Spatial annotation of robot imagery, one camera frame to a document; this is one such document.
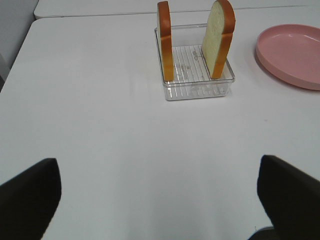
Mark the bread slice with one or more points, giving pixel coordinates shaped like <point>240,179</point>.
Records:
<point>218,37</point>
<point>165,40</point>

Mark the clear bread container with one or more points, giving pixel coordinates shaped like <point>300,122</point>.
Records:
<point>191,74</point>

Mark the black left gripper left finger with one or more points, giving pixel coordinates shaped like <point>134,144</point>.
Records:
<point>29,201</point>

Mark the pink round plate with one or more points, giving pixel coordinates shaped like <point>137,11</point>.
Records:
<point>291,52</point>

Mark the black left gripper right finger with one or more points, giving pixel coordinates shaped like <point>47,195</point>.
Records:
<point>290,198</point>

